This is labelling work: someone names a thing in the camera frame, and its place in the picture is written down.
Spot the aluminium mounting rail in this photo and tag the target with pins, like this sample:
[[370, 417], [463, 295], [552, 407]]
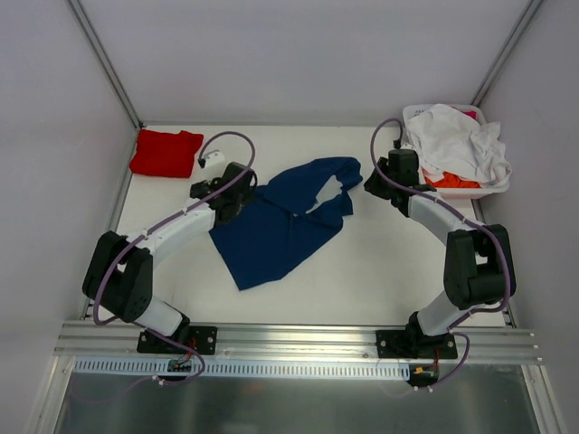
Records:
[[486, 345]]

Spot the left aluminium frame post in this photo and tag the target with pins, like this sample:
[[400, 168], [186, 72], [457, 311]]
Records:
[[92, 37]]

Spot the white plastic laundry basket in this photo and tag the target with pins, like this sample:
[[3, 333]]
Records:
[[413, 110]]

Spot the white t shirt pile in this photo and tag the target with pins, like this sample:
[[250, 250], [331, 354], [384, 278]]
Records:
[[448, 141]]

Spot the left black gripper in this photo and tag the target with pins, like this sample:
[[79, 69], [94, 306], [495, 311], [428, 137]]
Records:
[[244, 199]]

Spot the folded red t shirt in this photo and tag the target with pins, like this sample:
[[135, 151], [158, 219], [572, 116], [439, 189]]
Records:
[[162, 154]]

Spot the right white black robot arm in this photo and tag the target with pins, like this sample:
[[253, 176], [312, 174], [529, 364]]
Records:
[[478, 268]]

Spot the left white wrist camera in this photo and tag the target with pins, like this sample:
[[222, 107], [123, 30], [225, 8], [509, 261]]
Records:
[[212, 160]]

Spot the orange t shirt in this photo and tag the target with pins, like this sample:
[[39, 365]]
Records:
[[450, 181]]

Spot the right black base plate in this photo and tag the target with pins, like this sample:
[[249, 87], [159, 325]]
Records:
[[400, 343]]

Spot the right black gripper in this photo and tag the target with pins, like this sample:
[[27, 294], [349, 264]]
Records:
[[375, 182]]

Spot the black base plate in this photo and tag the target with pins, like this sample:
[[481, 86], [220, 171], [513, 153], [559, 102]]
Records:
[[400, 343], [201, 338]]

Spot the pink garment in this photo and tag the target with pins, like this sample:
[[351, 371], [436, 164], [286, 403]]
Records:
[[472, 114]]

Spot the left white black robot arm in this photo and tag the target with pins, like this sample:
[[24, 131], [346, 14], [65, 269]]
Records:
[[120, 274]]

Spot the aluminium frame post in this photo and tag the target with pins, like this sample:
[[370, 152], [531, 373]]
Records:
[[518, 31], [92, 37]]

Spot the right aluminium frame post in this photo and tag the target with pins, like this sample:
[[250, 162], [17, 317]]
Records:
[[518, 31]]

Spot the blue mickey t shirt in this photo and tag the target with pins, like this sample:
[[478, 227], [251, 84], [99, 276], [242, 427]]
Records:
[[291, 217]]

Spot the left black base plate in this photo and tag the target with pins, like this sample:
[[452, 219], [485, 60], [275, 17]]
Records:
[[201, 338]]

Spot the white slotted cable duct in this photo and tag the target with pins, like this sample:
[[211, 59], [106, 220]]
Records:
[[249, 369]]

